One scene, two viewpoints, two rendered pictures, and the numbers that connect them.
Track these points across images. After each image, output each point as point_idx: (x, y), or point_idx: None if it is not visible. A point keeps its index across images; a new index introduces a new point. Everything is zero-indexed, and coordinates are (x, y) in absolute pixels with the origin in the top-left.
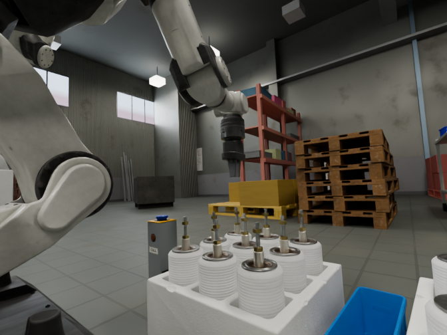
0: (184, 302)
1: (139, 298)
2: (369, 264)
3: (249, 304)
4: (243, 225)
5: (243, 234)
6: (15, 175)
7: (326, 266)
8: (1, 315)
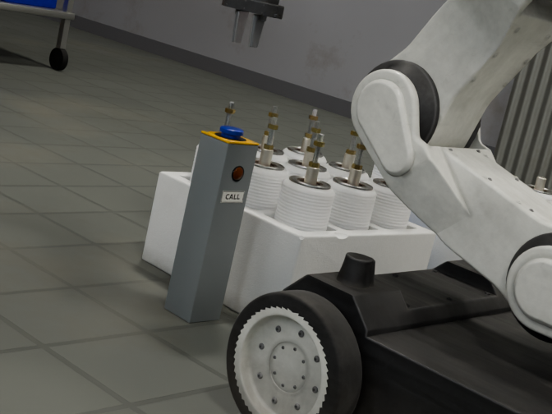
0: (360, 243)
1: (97, 319)
2: (106, 174)
3: (403, 223)
4: (315, 139)
5: (314, 151)
6: (452, 107)
7: None
8: (415, 292)
